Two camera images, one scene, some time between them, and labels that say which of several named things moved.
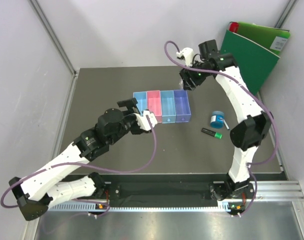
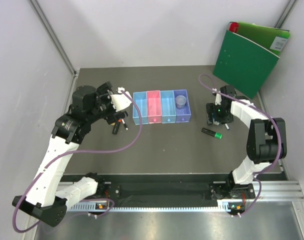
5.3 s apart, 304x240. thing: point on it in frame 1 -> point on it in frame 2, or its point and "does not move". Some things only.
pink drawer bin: (154, 104) does not move
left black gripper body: (130, 119) -> (104, 108)
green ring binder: (254, 61) does not move
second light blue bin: (168, 107) does not move
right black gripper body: (197, 77) -> (221, 116)
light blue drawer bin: (141, 98) does not move
